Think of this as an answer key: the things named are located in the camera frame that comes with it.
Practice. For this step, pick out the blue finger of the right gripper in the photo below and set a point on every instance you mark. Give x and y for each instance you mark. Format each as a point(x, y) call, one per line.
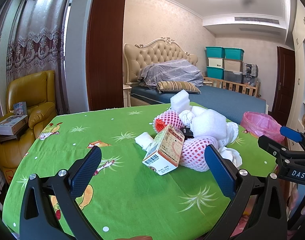
point(272, 147)
point(291, 134)

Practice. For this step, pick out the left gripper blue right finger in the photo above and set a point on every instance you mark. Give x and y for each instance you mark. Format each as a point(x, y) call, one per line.
point(268, 218)

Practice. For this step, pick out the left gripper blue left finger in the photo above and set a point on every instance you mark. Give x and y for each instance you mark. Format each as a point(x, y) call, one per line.
point(38, 219)

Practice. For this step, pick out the small black box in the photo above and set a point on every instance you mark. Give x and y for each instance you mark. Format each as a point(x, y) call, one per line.
point(188, 134)

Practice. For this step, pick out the green cartoon medicine carton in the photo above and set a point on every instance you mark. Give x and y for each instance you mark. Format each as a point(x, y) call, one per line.
point(163, 155)

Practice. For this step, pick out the white tissue bundle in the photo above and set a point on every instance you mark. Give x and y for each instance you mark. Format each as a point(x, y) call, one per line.
point(187, 116)

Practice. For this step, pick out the red pink foam fruit net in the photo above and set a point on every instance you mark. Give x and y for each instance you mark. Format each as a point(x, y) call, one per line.
point(168, 117)

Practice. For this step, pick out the pink lined trash bin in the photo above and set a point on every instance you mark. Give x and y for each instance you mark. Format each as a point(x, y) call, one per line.
point(259, 124)

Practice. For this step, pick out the person's right hand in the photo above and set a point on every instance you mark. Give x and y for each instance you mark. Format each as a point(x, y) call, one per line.
point(294, 199)

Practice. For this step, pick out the dark wood room door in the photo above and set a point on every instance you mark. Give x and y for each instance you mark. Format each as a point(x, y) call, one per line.
point(285, 85)

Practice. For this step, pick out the blue mattress bed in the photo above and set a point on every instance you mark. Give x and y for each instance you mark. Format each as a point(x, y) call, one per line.
point(231, 104)

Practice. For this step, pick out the grey clear storage bin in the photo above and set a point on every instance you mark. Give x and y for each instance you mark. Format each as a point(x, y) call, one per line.
point(236, 77)

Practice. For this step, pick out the houndstooth bag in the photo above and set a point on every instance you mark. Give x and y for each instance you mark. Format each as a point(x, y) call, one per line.
point(250, 69)

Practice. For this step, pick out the green cartoon tablecloth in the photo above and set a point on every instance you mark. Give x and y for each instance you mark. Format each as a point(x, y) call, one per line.
point(125, 198)

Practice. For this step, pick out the beige storage bin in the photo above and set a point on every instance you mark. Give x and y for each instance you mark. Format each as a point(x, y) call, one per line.
point(232, 65)

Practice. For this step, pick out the teal storage bin lower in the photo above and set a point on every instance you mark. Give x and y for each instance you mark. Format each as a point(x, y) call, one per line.
point(215, 72)

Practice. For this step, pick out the teal storage bin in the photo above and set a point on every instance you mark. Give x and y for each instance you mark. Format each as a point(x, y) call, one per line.
point(215, 51)
point(215, 72)
point(234, 53)

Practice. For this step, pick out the white book box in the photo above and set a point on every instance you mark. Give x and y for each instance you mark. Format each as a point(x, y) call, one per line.
point(12, 124)

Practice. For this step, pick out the white storage bin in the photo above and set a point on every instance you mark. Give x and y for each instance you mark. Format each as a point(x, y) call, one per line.
point(216, 62)

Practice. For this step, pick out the teal storage bin top right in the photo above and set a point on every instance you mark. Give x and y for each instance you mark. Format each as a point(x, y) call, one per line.
point(234, 53)

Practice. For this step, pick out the teal storage bin top left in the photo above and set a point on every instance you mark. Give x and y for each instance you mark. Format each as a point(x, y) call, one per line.
point(215, 51)

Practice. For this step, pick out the small blue picture box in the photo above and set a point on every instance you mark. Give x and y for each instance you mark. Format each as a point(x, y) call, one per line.
point(20, 108)

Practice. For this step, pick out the white built-in cabinet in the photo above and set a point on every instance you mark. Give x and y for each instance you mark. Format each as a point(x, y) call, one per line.
point(297, 113)

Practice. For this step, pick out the striped gold pillow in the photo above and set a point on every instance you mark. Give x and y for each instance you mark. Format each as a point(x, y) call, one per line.
point(176, 86)

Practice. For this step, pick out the yellow leather armchair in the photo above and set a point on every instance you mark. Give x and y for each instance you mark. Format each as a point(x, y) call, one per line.
point(38, 92)

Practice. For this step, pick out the grey striped duvet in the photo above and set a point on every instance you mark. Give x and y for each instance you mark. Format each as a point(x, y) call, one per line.
point(174, 70)

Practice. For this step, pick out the cream bedside table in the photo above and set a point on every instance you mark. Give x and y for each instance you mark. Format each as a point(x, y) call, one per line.
point(126, 95)

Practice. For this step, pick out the beige tufted headboard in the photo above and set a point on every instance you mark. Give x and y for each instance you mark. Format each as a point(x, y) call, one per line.
point(163, 49)

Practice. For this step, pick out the patterned lace curtain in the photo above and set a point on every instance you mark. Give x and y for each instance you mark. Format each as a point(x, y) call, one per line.
point(32, 39)

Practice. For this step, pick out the dark wood door frame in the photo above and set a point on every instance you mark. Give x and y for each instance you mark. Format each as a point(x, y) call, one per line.
point(104, 54)

